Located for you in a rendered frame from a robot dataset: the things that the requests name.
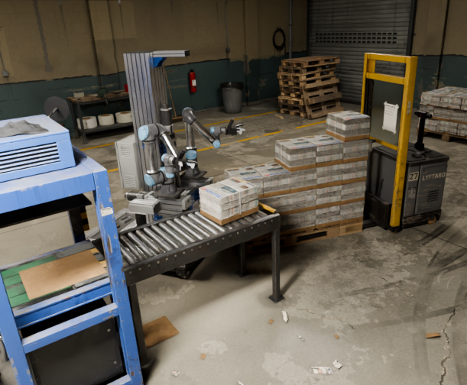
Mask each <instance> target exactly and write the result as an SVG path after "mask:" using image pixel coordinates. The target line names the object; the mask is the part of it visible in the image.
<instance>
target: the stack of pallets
mask: <svg viewBox="0 0 467 385"><path fill-rule="evenodd" d="M330 59H333V63H330ZM288 62H289V63H290V64H288ZM337 63H340V57H328V56H312V57H300V58H293V59H286V60H281V66H279V73H277V78H278V79H279V86H280V91H281V96H278V108H280V110H281V112H280V113H281V114H284V113H288V112H289V113H290V114H289V115H299V114H300V117H302V118H304V117H307V115H306V114H307V112H306V106H305V104H304V97H303V92H302V89H301V86H302V85H305V84H310V83H317V82H322V81H326V78H327V77H329V80H331V79H335V78H336V75H334V74H333V71H334V69H336V64H337ZM326 65H329V69H324V68H326ZM314 67H315V68H314ZM286 69H288V70H286ZM325 71H327V74H323V72H325ZM284 75H287V76H284ZM286 81H288V82H286ZM287 87H289V88H287ZM288 93H289V94H288ZM285 99H286V100H285Z"/></svg>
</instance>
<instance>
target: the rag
mask: <svg viewBox="0 0 467 385"><path fill-rule="evenodd" d="M45 132H49V131H48V130H47V129H46V128H42V127H41V126H40V125H39V124H32V123H29V122H27V121H25V120H21V121H17V122H15V123H14V122H11V121H10V122H8V123H7V125H5V126H4V127H2V128H1V127H0V138H5V137H9V136H13V135H16V134H40V133H45Z"/></svg>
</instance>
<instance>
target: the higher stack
mask: <svg viewBox="0 0 467 385"><path fill-rule="evenodd" d="M370 119H371V117H370V116H368V115H363V114H361V113H360V114H359V113H358V112H354V111H343V112H332V113H328V115H327V122H326V123H327V126H326V127H327V130H328V131H331V132H333V133H335V134H338V135H340V136H343V137H344V138H347V137H352V136H359V135H364V134H369V133H370ZM327 135H328V136H330V137H332V138H335V139H336V140H339V139H338V138H336V137H333V136H331V135H329V134H327ZM339 141H341V142H343V148H342V159H343V161H344V160H345V159H351V158H356V157H366V156H368V147H369V144H368V142H369V139H367V138H366V139H360V140H354V141H342V140H339ZM366 163H367V160H362V161H356V162H351V163H342V181H343V180H351V179H356V178H362V177H366V173H367V171H366V170H367V169H366V168H367V165H366ZM341 186H342V191H341V200H340V201H344V200H348V199H357V198H361V197H365V181H361V182H356V183H347V184H341ZM364 205H365V201H359V202H352V203H347V204H343V205H340V218H339V220H340V221H341V220H346V219H350V218H357V217H362V216H363V212H364V211H363V210H364ZM362 224H363V220H359V221H355V222H348V223H344V224H339V236H341V235H348V234H352V233H356V232H360V231H362Z"/></svg>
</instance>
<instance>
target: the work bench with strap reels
mask: <svg viewBox="0 0 467 385"><path fill-rule="evenodd" d="M124 87H125V90H118V91H113V92H121V93H120V94H114V95H113V93H106V94H107V97H106V99H107V101H112V100H117V99H127V98H129V94H128V84H125V85H124ZM96 96H97V93H96V94H89V95H84V97H79V98H81V99H80V100H77V99H79V98H74V96H73V97H67V99H68V100H69V104H70V111H71V115H72V119H73V127H74V131H75V135H76V137H75V139H78V138H79V135H78V131H79V132H80V133H82V135H83V144H88V143H87V142H86V135H85V134H87V133H92V132H96V131H104V130H109V129H113V128H121V127H125V126H130V125H133V121H132V116H131V111H126V112H118V113H116V114H115V116H116V120H114V117H113V114H104V115H99V116H98V119H99V122H98V123H97V121H96V117H95V116H88V117H82V114H81V110H80V105H85V104H90V103H96V102H106V99H105V97H102V98H98V97H96ZM72 103H73V104H75V105H76V106H77V110H78V114H79V118H78V119H77V124H78V126H76V119H75V115H74V111H73V104H72Z"/></svg>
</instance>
